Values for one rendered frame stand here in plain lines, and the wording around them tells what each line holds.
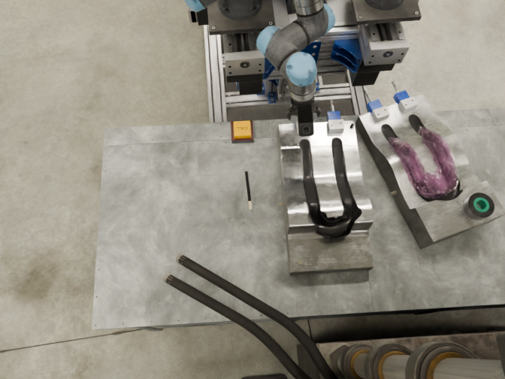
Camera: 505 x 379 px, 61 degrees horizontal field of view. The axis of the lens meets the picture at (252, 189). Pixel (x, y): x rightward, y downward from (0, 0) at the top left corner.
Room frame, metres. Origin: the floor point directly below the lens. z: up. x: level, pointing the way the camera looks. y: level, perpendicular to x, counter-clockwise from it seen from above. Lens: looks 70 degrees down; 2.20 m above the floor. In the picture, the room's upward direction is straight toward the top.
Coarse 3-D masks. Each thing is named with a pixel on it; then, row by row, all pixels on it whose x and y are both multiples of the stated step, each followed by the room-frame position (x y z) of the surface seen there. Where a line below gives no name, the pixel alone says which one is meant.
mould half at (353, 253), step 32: (288, 128) 0.70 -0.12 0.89; (320, 128) 0.70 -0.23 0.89; (352, 128) 0.70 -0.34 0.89; (288, 160) 0.58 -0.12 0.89; (320, 160) 0.58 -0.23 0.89; (352, 160) 0.59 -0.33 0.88; (288, 192) 0.47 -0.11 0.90; (320, 192) 0.46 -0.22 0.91; (352, 192) 0.46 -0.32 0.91; (288, 224) 0.36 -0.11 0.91; (288, 256) 0.27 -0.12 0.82; (320, 256) 0.27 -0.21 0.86; (352, 256) 0.27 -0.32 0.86
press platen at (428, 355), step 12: (420, 348) 0.00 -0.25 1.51; (432, 348) 0.00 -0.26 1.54; (444, 348) 0.00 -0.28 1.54; (456, 348) 0.00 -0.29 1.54; (408, 360) -0.02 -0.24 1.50; (420, 360) -0.02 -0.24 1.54; (432, 360) -0.02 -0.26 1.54; (408, 372) -0.03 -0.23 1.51; (420, 372) -0.03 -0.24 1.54; (432, 372) -0.03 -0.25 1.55
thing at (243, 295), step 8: (184, 256) 0.27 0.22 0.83; (184, 264) 0.24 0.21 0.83; (192, 264) 0.24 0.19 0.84; (200, 272) 0.22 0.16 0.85; (208, 272) 0.22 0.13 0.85; (208, 280) 0.19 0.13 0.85; (216, 280) 0.19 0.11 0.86; (224, 280) 0.19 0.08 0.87; (224, 288) 0.17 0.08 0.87; (232, 288) 0.17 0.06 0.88; (240, 296) 0.14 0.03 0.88; (248, 296) 0.14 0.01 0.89; (248, 304) 0.12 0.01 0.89; (256, 304) 0.12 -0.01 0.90; (264, 304) 0.12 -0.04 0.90; (264, 312) 0.09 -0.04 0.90; (272, 312) 0.09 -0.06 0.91
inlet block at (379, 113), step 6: (366, 90) 0.87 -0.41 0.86; (372, 102) 0.82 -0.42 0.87; (378, 102) 0.82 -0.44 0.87; (372, 108) 0.79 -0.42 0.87; (378, 108) 0.79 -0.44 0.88; (384, 108) 0.79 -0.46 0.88; (372, 114) 0.77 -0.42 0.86; (378, 114) 0.76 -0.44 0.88; (384, 114) 0.76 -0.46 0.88; (378, 120) 0.75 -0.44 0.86
